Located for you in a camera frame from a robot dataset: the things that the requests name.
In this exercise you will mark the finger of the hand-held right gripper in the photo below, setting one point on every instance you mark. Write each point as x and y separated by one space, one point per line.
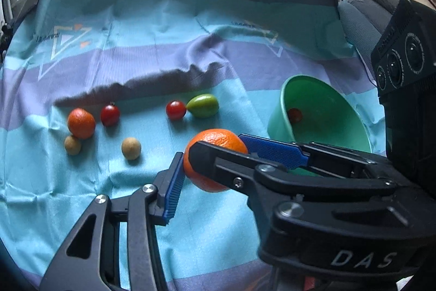
218 159
272 150

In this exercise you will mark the green plastic bowl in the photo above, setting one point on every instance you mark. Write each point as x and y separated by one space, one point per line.
316 100

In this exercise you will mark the tan longan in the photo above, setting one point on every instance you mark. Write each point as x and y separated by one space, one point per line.
72 145
131 148

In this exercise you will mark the striped teal and purple cloth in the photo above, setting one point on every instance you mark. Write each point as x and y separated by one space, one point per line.
170 38

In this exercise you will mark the grey chair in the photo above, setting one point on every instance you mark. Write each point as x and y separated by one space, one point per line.
368 15

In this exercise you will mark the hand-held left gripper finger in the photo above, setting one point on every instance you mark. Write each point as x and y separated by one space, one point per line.
173 190

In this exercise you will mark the red cherry tomato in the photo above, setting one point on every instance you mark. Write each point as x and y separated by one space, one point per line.
110 115
294 114
176 110

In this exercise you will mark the mandarin orange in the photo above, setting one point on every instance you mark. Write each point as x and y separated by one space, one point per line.
81 123
218 140

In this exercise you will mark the green tomato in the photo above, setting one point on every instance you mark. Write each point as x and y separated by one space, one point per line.
203 105

